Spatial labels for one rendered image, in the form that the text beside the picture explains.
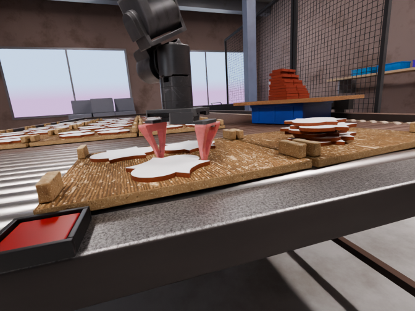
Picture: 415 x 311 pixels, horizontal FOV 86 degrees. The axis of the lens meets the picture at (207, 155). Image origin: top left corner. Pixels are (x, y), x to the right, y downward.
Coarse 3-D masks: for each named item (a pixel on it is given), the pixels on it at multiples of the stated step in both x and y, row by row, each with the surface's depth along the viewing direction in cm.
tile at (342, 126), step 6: (294, 126) 54; (300, 126) 51; (306, 126) 50; (312, 126) 50; (318, 126) 49; (324, 126) 48; (330, 126) 48; (336, 126) 48; (342, 126) 47; (348, 126) 46; (354, 126) 51
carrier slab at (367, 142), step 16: (352, 128) 72; (368, 128) 70; (256, 144) 56; (272, 144) 54; (336, 144) 50; (352, 144) 49; (368, 144) 48; (384, 144) 47; (400, 144) 47; (320, 160) 39; (336, 160) 41
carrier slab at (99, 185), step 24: (216, 144) 59; (240, 144) 57; (72, 168) 43; (96, 168) 42; (120, 168) 41; (216, 168) 37; (240, 168) 36; (264, 168) 36; (288, 168) 38; (72, 192) 30; (96, 192) 30; (120, 192) 29; (144, 192) 30; (168, 192) 31
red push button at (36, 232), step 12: (60, 216) 25; (72, 216) 25; (24, 228) 23; (36, 228) 23; (48, 228) 23; (60, 228) 22; (12, 240) 21; (24, 240) 21; (36, 240) 21; (48, 240) 20
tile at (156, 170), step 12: (180, 156) 44; (192, 156) 43; (132, 168) 38; (144, 168) 37; (156, 168) 36; (168, 168) 36; (180, 168) 35; (192, 168) 36; (144, 180) 32; (156, 180) 32
